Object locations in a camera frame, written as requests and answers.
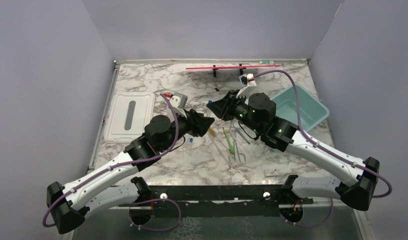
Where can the black wire stand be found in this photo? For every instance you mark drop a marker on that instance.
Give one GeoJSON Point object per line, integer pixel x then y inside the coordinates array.
{"type": "Point", "coordinates": [224, 77]}

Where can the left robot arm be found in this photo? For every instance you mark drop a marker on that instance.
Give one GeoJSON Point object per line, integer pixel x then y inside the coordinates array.
{"type": "Point", "coordinates": [68, 204]}

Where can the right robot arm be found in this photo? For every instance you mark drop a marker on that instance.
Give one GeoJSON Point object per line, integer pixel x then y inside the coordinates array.
{"type": "Point", "coordinates": [353, 180]}

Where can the metal scissors forceps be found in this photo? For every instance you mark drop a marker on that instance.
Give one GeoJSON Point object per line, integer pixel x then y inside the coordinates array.
{"type": "Point", "coordinates": [238, 156]}

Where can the small green-white tube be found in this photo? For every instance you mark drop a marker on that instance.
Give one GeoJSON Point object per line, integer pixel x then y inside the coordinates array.
{"type": "Point", "coordinates": [266, 62]}

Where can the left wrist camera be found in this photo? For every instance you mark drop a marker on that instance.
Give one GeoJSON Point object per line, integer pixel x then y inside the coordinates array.
{"type": "Point", "coordinates": [178, 102]}

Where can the red rod on stand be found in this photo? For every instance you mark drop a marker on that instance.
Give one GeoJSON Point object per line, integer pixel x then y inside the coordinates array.
{"type": "Point", "coordinates": [214, 67]}

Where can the green handled tool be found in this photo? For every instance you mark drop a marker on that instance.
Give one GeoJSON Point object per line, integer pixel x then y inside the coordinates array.
{"type": "Point", "coordinates": [229, 141]}

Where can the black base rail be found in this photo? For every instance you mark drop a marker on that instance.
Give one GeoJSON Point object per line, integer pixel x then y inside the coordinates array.
{"type": "Point", "coordinates": [207, 201]}

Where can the small white label box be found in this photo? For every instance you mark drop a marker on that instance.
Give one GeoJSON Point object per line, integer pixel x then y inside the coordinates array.
{"type": "Point", "coordinates": [270, 173]}

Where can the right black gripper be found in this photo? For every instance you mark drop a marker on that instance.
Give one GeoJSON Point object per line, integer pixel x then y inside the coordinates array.
{"type": "Point", "coordinates": [221, 107]}

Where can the brown bottle brush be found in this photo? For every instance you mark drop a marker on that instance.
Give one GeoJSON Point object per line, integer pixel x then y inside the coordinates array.
{"type": "Point", "coordinates": [212, 132]}

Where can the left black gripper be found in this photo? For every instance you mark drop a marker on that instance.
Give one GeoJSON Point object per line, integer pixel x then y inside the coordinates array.
{"type": "Point", "coordinates": [197, 123]}

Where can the white plastic lid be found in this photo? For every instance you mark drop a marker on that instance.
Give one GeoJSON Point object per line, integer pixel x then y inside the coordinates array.
{"type": "Point", "coordinates": [129, 113]}

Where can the teal plastic bin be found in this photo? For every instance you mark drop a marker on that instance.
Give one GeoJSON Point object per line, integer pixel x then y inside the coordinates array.
{"type": "Point", "coordinates": [312, 111]}

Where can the glass stirring rod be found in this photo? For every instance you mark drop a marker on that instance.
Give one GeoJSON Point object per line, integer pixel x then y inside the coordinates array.
{"type": "Point", "coordinates": [219, 150]}

